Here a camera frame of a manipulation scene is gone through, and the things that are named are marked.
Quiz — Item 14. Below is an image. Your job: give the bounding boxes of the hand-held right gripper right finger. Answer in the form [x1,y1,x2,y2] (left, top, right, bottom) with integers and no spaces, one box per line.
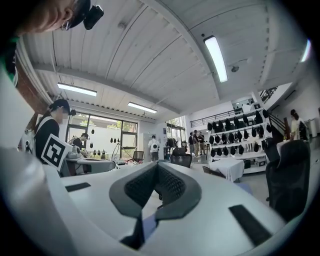
[143,161,286,256]

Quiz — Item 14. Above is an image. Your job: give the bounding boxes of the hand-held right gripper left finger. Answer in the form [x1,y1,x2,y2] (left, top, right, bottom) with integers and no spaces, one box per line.
[49,161,159,256]

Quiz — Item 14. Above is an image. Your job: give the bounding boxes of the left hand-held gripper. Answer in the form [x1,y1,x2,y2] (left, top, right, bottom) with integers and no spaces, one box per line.
[40,133,118,175]

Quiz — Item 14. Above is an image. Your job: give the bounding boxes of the black-framed window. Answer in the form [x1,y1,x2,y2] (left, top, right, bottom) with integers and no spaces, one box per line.
[66,112,139,162]

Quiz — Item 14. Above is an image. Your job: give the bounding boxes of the black swivel chair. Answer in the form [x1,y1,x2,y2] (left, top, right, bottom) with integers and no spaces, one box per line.
[131,150,145,164]

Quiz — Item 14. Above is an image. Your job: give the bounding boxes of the grey lockers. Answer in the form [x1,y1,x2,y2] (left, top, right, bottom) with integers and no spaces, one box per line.
[142,132,165,162]

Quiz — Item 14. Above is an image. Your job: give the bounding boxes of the white tablecloth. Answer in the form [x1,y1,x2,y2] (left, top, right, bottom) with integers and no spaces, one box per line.
[209,158,245,183]

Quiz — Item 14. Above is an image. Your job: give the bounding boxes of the white shelving unit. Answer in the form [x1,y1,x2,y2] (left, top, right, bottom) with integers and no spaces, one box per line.
[206,106,274,175]

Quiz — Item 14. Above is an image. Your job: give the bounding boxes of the long ceiling light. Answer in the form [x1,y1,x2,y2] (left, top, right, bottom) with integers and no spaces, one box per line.
[299,38,313,63]
[127,101,159,114]
[57,82,98,97]
[203,35,229,84]

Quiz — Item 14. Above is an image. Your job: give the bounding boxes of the black mesh office chair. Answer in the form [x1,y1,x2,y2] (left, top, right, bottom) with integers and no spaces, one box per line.
[170,147,193,169]

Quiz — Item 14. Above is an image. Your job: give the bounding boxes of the garment rack with black bags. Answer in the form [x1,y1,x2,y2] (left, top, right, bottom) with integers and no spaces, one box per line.
[165,136,180,149]

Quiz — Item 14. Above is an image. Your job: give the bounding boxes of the black high-back office chair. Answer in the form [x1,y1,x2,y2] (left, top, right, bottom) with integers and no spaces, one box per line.
[264,139,311,224]

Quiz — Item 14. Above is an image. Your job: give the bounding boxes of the rows of black bags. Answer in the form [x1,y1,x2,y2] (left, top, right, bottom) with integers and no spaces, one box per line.
[206,109,273,158]

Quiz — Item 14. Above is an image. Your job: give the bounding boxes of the black metal railing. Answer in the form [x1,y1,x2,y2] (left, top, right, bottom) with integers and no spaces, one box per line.
[189,111,236,129]

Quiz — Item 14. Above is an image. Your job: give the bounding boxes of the black staircase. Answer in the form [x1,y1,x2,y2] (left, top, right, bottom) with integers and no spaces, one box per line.
[259,86,292,141]

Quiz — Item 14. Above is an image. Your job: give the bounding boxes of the person's head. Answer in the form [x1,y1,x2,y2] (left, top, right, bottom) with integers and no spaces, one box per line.
[13,0,76,35]

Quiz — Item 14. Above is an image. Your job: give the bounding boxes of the black head-mounted camera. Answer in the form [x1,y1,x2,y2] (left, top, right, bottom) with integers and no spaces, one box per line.
[67,0,105,31]

